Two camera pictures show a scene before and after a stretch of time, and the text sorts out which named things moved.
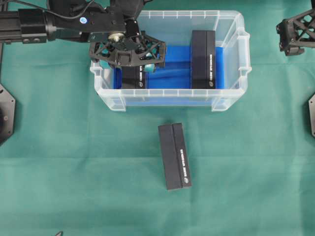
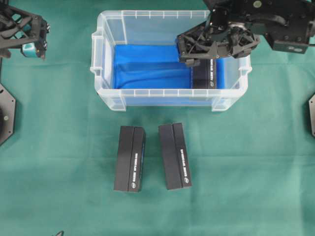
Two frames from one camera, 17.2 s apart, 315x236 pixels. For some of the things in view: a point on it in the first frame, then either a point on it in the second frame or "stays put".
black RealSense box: [203, 61] stays put
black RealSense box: [132, 77] -> [130, 159]
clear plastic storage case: [208, 55] stays put
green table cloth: [75, 165] stays put
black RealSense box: [174, 156] stays put
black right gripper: [296, 34] -> [216, 40]
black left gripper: [128, 50] -> [18, 26]
